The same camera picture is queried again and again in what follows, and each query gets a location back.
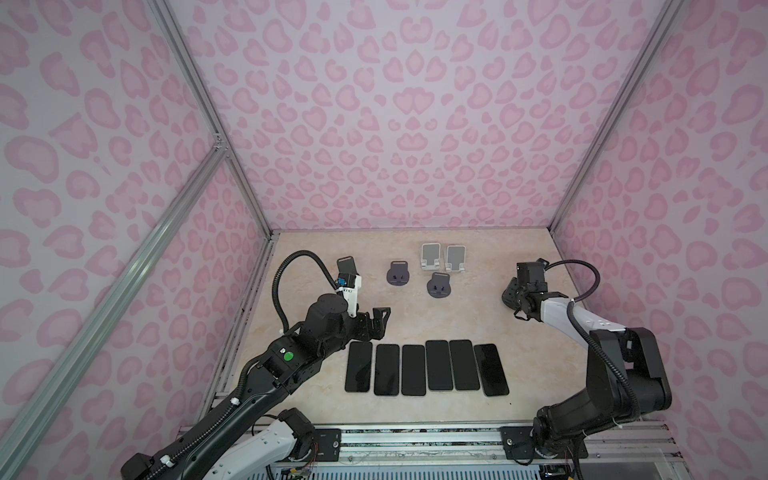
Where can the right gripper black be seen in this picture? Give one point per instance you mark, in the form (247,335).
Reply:
(508,291)

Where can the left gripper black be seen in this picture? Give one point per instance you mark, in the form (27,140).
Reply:
(367,332)

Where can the purple phone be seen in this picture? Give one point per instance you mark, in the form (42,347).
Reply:
(359,367)

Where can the blue phone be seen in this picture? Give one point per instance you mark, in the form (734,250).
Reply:
(387,370)

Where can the white folding stand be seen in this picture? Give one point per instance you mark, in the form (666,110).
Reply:
(455,260)
(430,258)

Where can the black phone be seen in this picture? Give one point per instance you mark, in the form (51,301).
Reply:
(464,365)
(439,366)
(492,376)

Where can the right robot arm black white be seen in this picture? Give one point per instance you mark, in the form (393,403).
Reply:
(625,374)

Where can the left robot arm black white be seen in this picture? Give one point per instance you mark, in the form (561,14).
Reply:
(264,382)

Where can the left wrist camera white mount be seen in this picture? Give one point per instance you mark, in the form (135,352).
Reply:
(348,287)

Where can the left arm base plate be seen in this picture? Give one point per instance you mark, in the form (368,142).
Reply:
(318,445)

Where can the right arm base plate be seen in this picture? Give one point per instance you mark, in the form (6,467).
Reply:
(517,442)

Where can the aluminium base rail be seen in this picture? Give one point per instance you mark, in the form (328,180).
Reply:
(644,450)

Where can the left corner aluminium post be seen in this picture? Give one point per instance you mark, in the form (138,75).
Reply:
(167,22)

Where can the corner aluminium post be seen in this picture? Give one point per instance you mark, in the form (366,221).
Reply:
(663,27)
(167,22)

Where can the right corner aluminium post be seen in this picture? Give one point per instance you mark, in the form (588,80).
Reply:
(663,27)

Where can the left aluminium frame diagonal bar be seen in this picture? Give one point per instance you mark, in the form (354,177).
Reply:
(39,413)

